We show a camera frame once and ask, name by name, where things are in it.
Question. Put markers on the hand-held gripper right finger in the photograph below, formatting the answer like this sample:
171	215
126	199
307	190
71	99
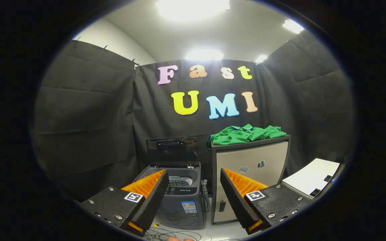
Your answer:
235	197

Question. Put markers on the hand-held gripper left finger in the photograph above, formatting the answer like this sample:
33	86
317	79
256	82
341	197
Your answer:
152	197

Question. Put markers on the dark grey washing machine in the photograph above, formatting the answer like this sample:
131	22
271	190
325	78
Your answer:
179	216

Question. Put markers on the green polo shirt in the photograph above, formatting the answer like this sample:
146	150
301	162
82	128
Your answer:
243	135

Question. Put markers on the grey cabinet with beige door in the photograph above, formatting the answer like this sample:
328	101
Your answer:
233	160

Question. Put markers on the black backdrop cloth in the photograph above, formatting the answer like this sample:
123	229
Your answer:
89	110

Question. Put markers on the large ceiling light panel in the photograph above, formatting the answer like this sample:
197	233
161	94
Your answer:
193	6

